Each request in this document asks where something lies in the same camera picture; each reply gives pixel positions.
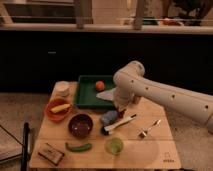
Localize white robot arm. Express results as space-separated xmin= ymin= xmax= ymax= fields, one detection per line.
xmin=113 ymin=61 xmax=213 ymax=134

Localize green plastic cup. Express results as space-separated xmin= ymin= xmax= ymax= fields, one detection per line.
xmin=105 ymin=138 xmax=124 ymax=155

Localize white cup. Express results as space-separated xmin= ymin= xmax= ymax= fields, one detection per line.
xmin=55 ymin=81 xmax=70 ymax=97

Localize blue sponge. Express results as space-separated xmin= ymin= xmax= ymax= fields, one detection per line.
xmin=100 ymin=111 xmax=118 ymax=126

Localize grey folded cloth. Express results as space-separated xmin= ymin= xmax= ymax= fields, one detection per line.
xmin=96 ymin=88 xmax=114 ymax=101

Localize orange fruit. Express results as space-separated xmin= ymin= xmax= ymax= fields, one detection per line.
xmin=95 ymin=81 xmax=105 ymax=91

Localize green plastic tray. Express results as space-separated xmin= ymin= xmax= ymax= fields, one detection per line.
xmin=74 ymin=75 xmax=115 ymax=110

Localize metal fork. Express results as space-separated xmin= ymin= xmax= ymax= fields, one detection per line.
xmin=138 ymin=119 xmax=161 ymax=139

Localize dark red bowl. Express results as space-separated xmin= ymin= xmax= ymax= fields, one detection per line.
xmin=68 ymin=114 xmax=93 ymax=139

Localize yellow corn cob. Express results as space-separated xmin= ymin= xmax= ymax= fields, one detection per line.
xmin=50 ymin=104 xmax=70 ymax=113

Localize green chili pepper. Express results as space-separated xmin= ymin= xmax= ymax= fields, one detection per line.
xmin=65 ymin=142 xmax=92 ymax=152

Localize orange plate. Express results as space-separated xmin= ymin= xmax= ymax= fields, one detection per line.
xmin=44 ymin=98 xmax=72 ymax=122

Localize white handled brush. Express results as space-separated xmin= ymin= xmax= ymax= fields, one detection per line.
xmin=101 ymin=114 xmax=137 ymax=135

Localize black chair frame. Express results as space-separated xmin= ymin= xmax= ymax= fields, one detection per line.
xmin=21 ymin=122 xmax=30 ymax=171

